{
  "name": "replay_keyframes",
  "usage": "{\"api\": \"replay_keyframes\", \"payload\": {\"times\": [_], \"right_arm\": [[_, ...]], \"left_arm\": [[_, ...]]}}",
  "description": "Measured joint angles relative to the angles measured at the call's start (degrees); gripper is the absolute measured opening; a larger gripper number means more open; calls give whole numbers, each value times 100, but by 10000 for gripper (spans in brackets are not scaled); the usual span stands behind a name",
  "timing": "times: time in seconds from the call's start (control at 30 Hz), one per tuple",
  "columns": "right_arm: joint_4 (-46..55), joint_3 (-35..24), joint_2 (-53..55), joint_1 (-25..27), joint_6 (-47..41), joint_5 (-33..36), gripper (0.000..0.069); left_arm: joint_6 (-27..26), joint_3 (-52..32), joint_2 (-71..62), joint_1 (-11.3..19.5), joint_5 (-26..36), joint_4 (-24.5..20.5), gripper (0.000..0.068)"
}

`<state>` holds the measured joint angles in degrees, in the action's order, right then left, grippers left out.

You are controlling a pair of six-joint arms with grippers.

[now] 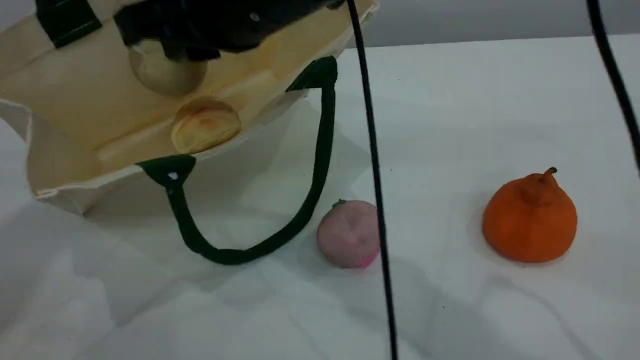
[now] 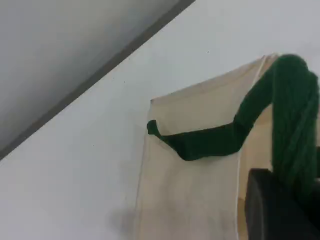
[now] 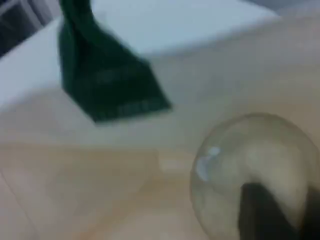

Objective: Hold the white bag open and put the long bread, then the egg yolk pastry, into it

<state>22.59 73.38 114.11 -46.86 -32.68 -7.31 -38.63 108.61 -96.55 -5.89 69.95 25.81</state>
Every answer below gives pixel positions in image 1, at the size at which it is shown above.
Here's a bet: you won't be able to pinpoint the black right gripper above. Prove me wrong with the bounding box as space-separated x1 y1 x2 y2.
114 0 347 63

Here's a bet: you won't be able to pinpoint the pink round peach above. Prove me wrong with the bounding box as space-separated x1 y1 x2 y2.
315 198 382 270

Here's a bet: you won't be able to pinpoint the cream canvas bag green handles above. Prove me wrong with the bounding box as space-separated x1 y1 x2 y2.
0 0 380 266

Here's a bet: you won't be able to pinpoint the orange tangerine with stem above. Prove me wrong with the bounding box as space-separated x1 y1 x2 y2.
482 167 578 264

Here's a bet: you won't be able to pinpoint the long ridged golden bread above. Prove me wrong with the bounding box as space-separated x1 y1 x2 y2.
171 97 242 155

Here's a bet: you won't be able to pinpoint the beige potato toy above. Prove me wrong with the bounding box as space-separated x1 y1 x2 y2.
129 40 208 97

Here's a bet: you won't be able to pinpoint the black hanging cable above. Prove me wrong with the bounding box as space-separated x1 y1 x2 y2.
346 0 399 360
586 0 640 176

